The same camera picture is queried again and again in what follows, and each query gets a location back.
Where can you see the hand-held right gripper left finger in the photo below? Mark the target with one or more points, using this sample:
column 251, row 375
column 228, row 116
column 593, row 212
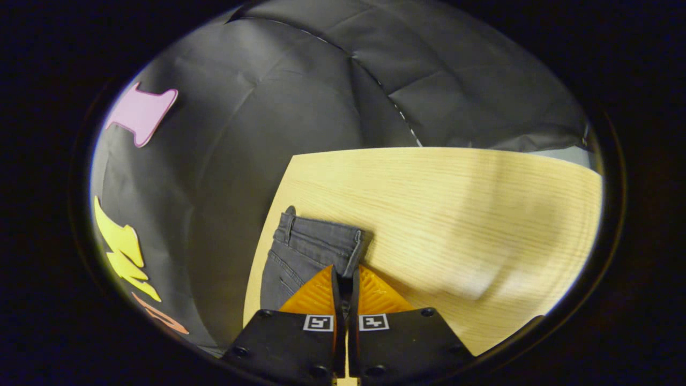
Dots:
column 284, row 343

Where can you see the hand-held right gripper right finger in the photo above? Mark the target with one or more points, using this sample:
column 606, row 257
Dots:
column 407, row 343

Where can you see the dark grey jeans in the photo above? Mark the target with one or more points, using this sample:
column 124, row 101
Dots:
column 305, row 252

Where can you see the black backdrop cloth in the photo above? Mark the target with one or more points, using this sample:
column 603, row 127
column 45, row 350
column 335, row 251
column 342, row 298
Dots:
column 257, row 107

